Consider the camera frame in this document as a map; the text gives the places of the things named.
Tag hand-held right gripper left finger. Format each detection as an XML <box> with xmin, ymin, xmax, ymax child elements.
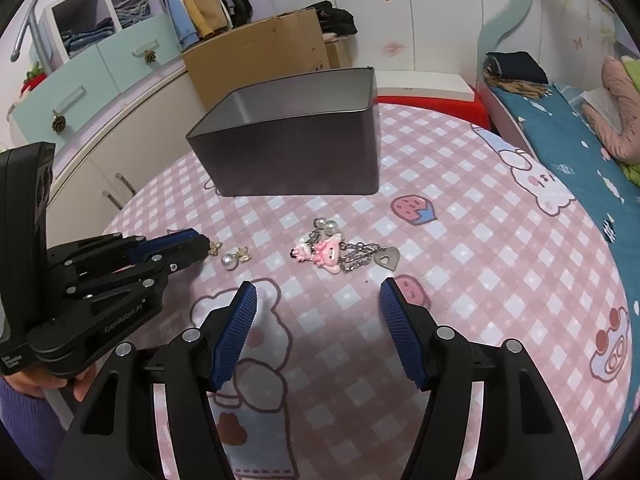
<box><xmin>50</xmin><ymin>281</ymin><xmax>259</xmax><ymax>480</ymax></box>

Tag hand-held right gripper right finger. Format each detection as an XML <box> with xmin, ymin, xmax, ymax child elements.
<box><xmin>379</xmin><ymin>277</ymin><xmax>587</xmax><ymax>480</ymax></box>

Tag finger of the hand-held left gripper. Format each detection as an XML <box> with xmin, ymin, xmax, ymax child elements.
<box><xmin>50</xmin><ymin>255</ymin><xmax>207</xmax><ymax>319</ymax></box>
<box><xmin>47</xmin><ymin>228</ymin><xmax>209</xmax><ymax>274</ymax></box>

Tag pink cartoon charm keychain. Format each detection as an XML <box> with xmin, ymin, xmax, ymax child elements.
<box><xmin>291</xmin><ymin>216</ymin><xmax>402</xmax><ymax>277</ymax></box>

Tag grey metal tin box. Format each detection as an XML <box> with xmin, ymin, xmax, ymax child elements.
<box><xmin>185</xmin><ymin>66</ymin><xmax>380</xmax><ymax>197</ymax></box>

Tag person's left forearm purple sleeve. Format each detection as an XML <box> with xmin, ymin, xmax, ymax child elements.
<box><xmin>0</xmin><ymin>375</ymin><xmax>69</xmax><ymax>480</ymax></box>

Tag person's left hand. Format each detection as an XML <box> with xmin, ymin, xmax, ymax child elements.
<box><xmin>6</xmin><ymin>361</ymin><xmax>97</xmax><ymax>403</ymax></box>

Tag pink checked tablecloth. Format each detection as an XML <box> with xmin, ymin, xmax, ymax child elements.
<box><xmin>102</xmin><ymin>101</ymin><xmax>639</xmax><ymax>480</ymax></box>

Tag low white cabinet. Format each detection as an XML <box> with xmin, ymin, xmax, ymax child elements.
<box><xmin>49</xmin><ymin>60</ymin><xmax>217</xmax><ymax>212</ymax></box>

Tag wide mint drawer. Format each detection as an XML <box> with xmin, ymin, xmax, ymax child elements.
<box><xmin>12</xmin><ymin>59</ymin><xmax>124</xmax><ymax>134</ymax></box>

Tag red strawberry plush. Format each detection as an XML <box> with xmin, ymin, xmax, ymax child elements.
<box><xmin>19</xmin><ymin>61</ymin><xmax>49</xmax><ymax>96</ymax></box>

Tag narrow mint drawer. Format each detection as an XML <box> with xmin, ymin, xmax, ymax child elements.
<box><xmin>97</xmin><ymin>12</ymin><xmax>184</xmax><ymax>81</ymax></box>

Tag large printed cardboard box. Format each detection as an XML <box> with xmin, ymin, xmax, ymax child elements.
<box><xmin>180</xmin><ymin>7</ymin><xmax>332</xmax><ymax>112</ymax></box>

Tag folded blue jeans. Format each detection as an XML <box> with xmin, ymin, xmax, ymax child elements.
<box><xmin>62</xmin><ymin>17</ymin><xmax>116</xmax><ymax>57</ymax></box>

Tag grey metal handrail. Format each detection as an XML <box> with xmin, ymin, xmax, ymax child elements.
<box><xmin>9</xmin><ymin>0</ymin><xmax>57</xmax><ymax>59</ymax></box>

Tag light blue hanging shirt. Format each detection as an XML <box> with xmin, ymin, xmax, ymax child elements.
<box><xmin>149</xmin><ymin>0</ymin><xmax>199</xmax><ymax>49</ymax></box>

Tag red ottoman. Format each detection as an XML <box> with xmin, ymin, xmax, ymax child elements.
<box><xmin>375</xmin><ymin>87</ymin><xmax>492</xmax><ymax>134</ymax></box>

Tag folded grey clothes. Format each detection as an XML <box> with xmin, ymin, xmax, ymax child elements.
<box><xmin>114</xmin><ymin>0</ymin><xmax>151</xmax><ymax>24</ymax></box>

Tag teal printed bedsheet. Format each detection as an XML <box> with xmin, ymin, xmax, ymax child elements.
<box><xmin>487</xmin><ymin>81</ymin><xmax>640</xmax><ymax>312</ymax></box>

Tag white board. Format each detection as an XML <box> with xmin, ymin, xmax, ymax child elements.
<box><xmin>350</xmin><ymin>70</ymin><xmax>475</xmax><ymax>102</ymax></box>

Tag small cardboard box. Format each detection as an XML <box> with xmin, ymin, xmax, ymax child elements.
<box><xmin>322</xmin><ymin>36</ymin><xmax>354</xmax><ymax>69</ymax></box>

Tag black clothes pile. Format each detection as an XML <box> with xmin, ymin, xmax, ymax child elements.
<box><xmin>312</xmin><ymin>0</ymin><xmax>359</xmax><ymax>41</ymax></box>

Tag green blanket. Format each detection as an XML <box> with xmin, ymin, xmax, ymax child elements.
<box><xmin>621</xmin><ymin>57</ymin><xmax>640</xmax><ymax>187</ymax></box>

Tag folded navy and tan clothes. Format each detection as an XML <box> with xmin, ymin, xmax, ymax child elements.
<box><xmin>482</xmin><ymin>51</ymin><xmax>554</xmax><ymax>99</ymax></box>

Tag pink pillow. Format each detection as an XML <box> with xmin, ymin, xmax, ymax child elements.
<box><xmin>582</xmin><ymin>54</ymin><xmax>640</xmax><ymax>162</ymax></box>

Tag white pillow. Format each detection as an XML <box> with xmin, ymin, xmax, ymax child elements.
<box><xmin>579</xmin><ymin>87</ymin><xmax>622</xmax><ymax>112</ymax></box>

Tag white wardrobe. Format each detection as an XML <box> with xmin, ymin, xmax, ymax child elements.
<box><xmin>235</xmin><ymin>0</ymin><xmax>522</xmax><ymax>87</ymax></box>

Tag mint bunk bed frame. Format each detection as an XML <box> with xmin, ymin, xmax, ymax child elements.
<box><xmin>474</xmin><ymin>0</ymin><xmax>640</xmax><ymax>147</ymax></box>

